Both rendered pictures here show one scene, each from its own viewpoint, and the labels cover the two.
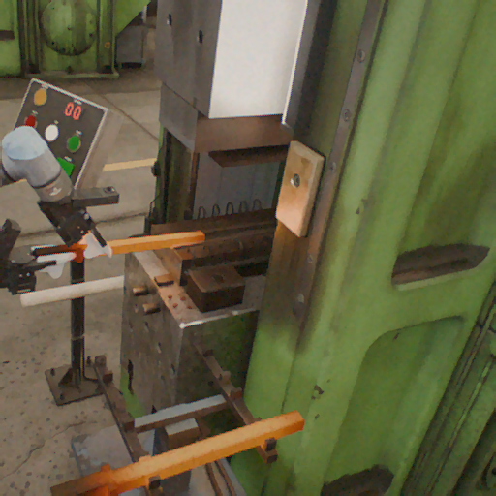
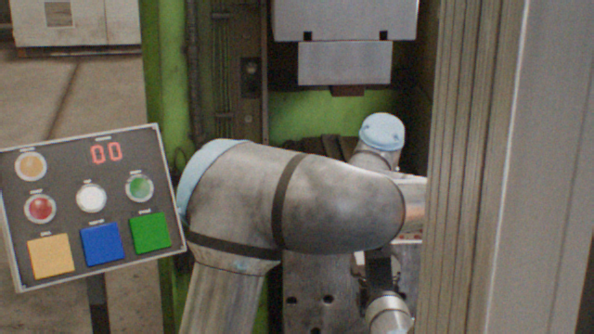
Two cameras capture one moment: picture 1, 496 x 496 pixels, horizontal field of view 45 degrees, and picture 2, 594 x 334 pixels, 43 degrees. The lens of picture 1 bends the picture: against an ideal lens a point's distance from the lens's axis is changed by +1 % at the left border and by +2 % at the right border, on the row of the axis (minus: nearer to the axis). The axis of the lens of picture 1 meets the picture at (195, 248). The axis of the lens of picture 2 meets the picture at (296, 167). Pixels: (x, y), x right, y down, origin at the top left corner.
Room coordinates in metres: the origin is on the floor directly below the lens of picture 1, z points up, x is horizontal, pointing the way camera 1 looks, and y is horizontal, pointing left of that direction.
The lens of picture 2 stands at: (0.71, 1.53, 1.74)
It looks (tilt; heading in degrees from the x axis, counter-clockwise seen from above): 23 degrees down; 295
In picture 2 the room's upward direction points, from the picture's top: straight up
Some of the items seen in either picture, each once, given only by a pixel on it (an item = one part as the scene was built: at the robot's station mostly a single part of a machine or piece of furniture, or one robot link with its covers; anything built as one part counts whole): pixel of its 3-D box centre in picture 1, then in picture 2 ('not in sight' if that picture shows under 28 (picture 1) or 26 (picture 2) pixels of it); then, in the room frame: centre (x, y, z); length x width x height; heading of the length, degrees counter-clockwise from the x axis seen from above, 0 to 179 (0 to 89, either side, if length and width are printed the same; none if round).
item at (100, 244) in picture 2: not in sight; (101, 244); (1.62, 0.50, 1.01); 0.07 x 0.05 x 0.07; 54
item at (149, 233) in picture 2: (62, 172); (149, 233); (1.56, 0.42, 1.01); 0.07 x 0.05 x 0.07; 54
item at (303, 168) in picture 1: (297, 189); not in sight; (1.06, -0.19, 1.27); 0.09 x 0.02 x 0.17; 29
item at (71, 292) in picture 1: (90, 288); not in sight; (1.53, 0.32, 0.62); 0.44 x 0.05 x 0.05; 119
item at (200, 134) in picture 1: (256, 111); (333, 40); (1.38, -0.11, 1.32); 0.42 x 0.20 x 0.10; 119
